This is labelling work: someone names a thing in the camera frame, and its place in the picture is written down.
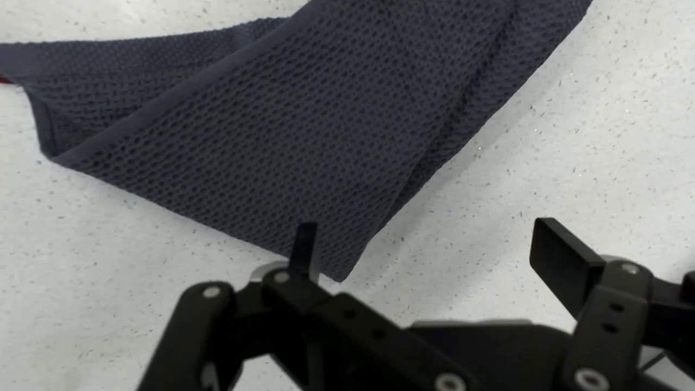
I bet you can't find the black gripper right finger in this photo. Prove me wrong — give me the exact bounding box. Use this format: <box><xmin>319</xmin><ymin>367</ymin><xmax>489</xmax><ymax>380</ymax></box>
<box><xmin>528</xmin><ymin>215</ymin><xmax>695</xmax><ymax>391</ymax></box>

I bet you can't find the grey towel with red tag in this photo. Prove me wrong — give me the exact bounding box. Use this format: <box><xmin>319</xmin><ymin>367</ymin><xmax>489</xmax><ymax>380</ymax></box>
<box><xmin>0</xmin><ymin>0</ymin><xmax>594</xmax><ymax>284</ymax></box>

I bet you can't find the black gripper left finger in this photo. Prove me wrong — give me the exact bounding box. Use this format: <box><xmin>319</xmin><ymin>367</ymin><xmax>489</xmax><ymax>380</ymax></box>
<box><xmin>135</xmin><ymin>219</ymin><xmax>482</xmax><ymax>391</ymax></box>

